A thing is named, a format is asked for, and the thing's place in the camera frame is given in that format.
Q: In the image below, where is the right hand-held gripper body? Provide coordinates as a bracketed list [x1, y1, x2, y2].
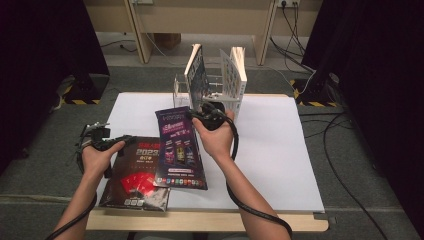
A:
[194, 94, 242, 132]

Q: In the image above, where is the thick purple and blue magazine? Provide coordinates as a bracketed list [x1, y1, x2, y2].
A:
[184, 43, 213, 111]

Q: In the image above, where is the long black floor cable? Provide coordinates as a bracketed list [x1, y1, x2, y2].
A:
[298, 111, 392, 240]

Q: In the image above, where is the grey table corner bracket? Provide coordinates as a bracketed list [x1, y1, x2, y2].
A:
[313, 212, 338, 225]

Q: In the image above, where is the white table cover sheet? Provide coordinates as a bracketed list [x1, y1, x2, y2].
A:
[94, 92, 326, 214]

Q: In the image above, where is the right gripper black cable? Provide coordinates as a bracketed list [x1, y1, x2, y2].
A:
[213, 106, 294, 240]

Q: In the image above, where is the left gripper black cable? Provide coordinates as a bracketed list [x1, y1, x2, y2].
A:
[44, 124, 100, 240]

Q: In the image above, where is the person's right hand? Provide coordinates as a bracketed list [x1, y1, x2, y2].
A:
[191, 110, 236, 163]

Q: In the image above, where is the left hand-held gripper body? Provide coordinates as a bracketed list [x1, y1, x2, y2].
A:
[79, 121, 116, 153]

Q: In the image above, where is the light wooden table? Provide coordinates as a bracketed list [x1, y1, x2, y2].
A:
[85, 91, 330, 233]

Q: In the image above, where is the clear acrylic book rack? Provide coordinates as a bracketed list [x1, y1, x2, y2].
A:
[172, 73, 241, 111]

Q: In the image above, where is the dark magazine with red label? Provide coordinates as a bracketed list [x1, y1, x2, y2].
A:
[98, 134, 171, 213]

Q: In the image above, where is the person's left hand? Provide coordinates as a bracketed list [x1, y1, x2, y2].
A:
[81, 140, 127, 181]

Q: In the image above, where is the white floor cable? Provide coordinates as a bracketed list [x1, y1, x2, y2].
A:
[144, 31, 317, 98]

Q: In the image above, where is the black cable bundle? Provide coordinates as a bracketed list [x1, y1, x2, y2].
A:
[269, 0, 316, 75]

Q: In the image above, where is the beige wooden desk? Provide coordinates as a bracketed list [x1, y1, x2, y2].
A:
[83, 0, 324, 67]

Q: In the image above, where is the brown cardboard box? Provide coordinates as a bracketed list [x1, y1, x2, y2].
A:
[153, 33, 183, 51]

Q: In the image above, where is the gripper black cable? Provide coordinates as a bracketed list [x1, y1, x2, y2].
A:
[213, 106, 294, 240]
[44, 124, 100, 240]

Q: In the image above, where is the black curtain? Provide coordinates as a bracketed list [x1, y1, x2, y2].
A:
[300, 0, 424, 231]
[0, 0, 112, 176]

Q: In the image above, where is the thin purple magazine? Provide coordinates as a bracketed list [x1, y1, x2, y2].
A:
[154, 105, 209, 191]

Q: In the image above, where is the short black floor cable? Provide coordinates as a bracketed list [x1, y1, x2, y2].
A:
[99, 39, 138, 54]

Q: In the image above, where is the black stand base striped tape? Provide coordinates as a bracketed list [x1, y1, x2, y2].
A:
[60, 73, 112, 106]
[289, 77, 340, 108]

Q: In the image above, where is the white book with picture grid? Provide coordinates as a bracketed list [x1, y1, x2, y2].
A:
[219, 46, 248, 121]

